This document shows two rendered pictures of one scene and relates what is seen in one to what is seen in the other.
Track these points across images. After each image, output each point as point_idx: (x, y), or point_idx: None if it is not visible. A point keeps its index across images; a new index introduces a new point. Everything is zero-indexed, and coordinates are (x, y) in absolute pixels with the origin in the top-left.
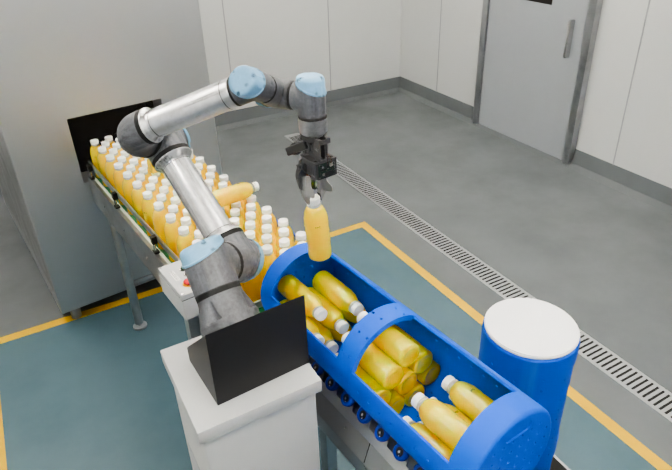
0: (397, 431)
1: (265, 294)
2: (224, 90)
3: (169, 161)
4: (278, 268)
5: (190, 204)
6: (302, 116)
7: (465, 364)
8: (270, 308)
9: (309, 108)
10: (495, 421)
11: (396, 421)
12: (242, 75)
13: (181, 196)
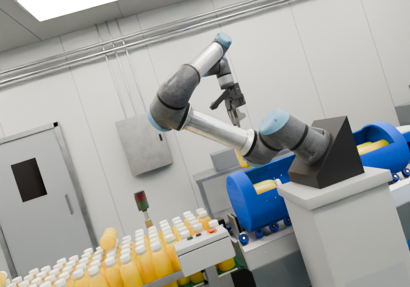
0: (371, 160)
1: (252, 198)
2: (218, 44)
3: (193, 109)
4: (244, 180)
5: (224, 125)
6: (227, 71)
7: None
8: (261, 204)
9: (228, 66)
10: (380, 123)
11: (368, 155)
12: (224, 35)
13: (215, 124)
